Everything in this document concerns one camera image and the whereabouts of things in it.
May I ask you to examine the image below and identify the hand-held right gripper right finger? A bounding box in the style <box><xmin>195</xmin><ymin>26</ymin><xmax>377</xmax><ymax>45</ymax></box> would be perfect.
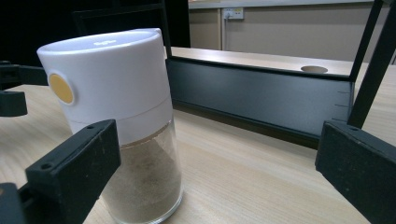
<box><xmin>315</xmin><ymin>120</ymin><xmax>396</xmax><ymax>224</ymax></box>

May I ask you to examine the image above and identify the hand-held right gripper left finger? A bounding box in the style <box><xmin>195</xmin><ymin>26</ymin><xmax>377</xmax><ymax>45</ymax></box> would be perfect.
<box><xmin>25</xmin><ymin>119</ymin><xmax>121</xmax><ymax>224</ymax></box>

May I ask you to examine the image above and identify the white-lidded seasoning jar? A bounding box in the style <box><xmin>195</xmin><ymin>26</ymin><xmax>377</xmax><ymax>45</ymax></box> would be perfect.
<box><xmin>36</xmin><ymin>27</ymin><xmax>184</xmax><ymax>224</ymax></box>

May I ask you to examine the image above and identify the black metal rack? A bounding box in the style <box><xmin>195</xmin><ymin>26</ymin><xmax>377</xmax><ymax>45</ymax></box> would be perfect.
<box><xmin>72</xmin><ymin>0</ymin><xmax>396</xmax><ymax>150</ymax></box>

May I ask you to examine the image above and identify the black curtain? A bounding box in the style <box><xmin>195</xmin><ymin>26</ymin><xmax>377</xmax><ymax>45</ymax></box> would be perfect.
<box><xmin>0</xmin><ymin>0</ymin><xmax>191</xmax><ymax>68</ymax></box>

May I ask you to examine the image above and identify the white cable trunking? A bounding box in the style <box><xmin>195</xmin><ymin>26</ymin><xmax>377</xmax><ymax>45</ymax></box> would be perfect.
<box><xmin>219</xmin><ymin>7</ymin><xmax>227</xmax><ymax>50</ymax></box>

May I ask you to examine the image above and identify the white wall socket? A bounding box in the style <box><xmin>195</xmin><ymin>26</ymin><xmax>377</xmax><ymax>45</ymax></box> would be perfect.
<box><xmin>222</xmin><ymin>7</ymin><xmax>245</xmax><ymax>21</ymax></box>

